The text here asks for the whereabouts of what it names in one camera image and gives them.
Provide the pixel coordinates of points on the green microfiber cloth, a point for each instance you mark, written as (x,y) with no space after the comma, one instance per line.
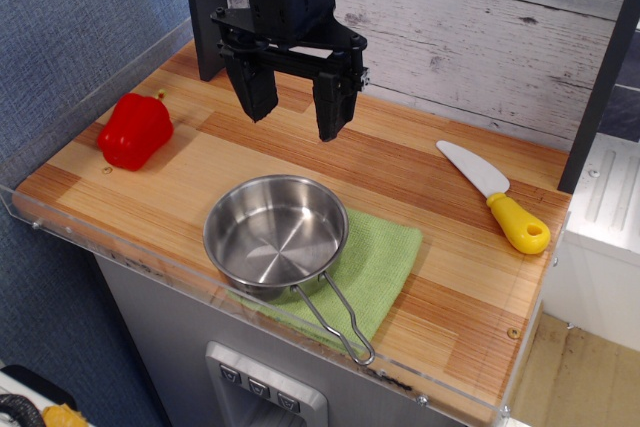
(370,273)

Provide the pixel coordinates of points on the yellow handled toy knife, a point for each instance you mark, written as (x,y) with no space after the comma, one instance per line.
(524,231)

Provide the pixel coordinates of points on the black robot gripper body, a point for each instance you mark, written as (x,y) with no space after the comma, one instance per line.
(298,37)

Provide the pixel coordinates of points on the grey toy cabinet front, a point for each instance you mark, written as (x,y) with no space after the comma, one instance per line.
(171,329)

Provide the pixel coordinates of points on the silver dispenser button panel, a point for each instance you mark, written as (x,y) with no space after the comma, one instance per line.
(252,393)

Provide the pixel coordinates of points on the red toy bell pepper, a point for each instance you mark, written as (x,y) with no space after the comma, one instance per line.
(139,126)

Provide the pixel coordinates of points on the white ridged side counter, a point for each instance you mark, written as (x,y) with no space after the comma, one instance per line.
(593,282)

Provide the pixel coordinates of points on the yellow and black object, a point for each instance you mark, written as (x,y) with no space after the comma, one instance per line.
(28,399)

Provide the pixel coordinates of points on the clear acrylic guard panel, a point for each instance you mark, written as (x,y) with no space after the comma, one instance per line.
(58,317)

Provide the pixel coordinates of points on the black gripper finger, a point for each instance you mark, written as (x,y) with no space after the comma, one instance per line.
(253,82)
(334,98)

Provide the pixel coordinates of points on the stainless steel pan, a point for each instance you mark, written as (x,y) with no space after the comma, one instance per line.
(282,235)

